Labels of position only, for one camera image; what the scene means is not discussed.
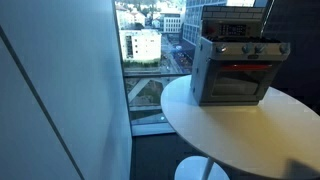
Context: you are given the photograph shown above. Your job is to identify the grey window crossbar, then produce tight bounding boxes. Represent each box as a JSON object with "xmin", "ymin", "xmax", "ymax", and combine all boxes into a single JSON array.
[{"xmin": 123, "ymin": 71, "xmax": 192, "ymax": 79}]

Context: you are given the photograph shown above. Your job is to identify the grey toy oven door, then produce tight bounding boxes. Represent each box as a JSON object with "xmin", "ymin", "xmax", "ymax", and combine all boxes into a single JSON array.
[{"xmin": 206, "ymin": 59, "xmax": 283, "ymax": 105}]

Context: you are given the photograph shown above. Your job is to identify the white windowed building outside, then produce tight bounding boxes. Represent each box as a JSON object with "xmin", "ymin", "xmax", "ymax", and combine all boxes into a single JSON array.
[{"xmin": 162, "ymin": 13, "xmax": 183, "ymax": 34}]

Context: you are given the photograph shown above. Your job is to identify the red oven door handle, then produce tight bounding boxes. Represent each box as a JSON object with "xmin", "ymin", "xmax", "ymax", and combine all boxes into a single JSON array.
[{"xmin": 221, "ymin": 64, "xmax": 273, "ymax": 72}]

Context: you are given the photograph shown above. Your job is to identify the glass office building outside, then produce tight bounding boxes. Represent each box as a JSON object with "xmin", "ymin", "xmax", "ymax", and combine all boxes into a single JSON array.
[{"xmin": 181, "ymin": 0, "xmax": 228, "ymax": 47}]

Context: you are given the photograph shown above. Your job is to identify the grey stove knob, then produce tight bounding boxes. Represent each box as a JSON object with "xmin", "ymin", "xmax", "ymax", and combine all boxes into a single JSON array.
[
  {"xmin": 279, "ymin": 43, "xmax": 291, "ymax": 55},
  {"xmin": 241, "ymin": 43, "xmax": 253, "ymax": 55},
  {"xmin": 215, "ymin": 43, "xmax": 228, "ymax": 55},
  {"xmin": 254, "ymin": 43, "xmax": 266, "ymax": 55}
]

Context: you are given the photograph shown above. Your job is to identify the grey toy stove oven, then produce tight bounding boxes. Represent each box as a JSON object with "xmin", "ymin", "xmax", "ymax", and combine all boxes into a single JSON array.
[{"xmin": 190, "ymin": 5, "xmax": 291, "ymax": 107}]

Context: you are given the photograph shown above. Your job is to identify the white round table base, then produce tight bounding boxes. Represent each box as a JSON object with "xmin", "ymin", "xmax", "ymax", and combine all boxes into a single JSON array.
[{"xmin": 174, "ymin": 155, "xmax": 231, "ymax": 180}]

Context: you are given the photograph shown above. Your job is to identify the white table leg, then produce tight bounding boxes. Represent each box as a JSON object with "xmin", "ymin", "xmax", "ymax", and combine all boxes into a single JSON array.
[{"xmin": 201, "ymin": 157, "xmax": 215, "ymax": 180}]

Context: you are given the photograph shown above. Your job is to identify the red roofed house outside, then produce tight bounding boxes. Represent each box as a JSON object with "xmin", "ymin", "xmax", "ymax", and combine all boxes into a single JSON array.
[{"xmin": 115, "ymin": 5, "xmax": 147, "ymax": 30}]

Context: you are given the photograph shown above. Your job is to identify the white window sill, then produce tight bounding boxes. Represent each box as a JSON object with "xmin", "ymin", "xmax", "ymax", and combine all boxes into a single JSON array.
[{"xmin": 131, "ymin": 122, "xmax": 177, "ymax": 137}]

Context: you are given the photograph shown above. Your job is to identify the white block building outside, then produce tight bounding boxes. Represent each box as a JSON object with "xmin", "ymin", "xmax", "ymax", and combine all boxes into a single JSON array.
[{"xmin": 118, "ymin": 28, "xmax": 163, "ymax": 63}]

